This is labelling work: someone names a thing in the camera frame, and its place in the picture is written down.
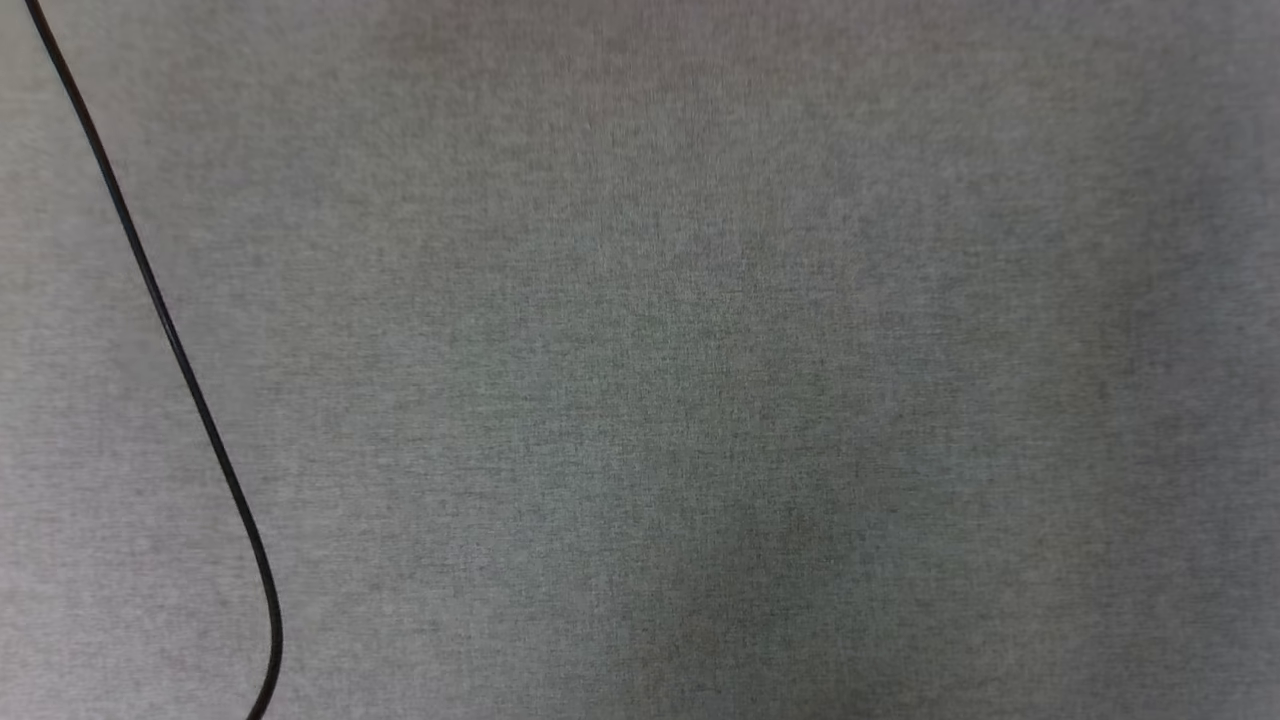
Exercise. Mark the grey fabric sofa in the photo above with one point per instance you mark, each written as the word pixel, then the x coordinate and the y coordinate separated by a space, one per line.
pixel 700 380

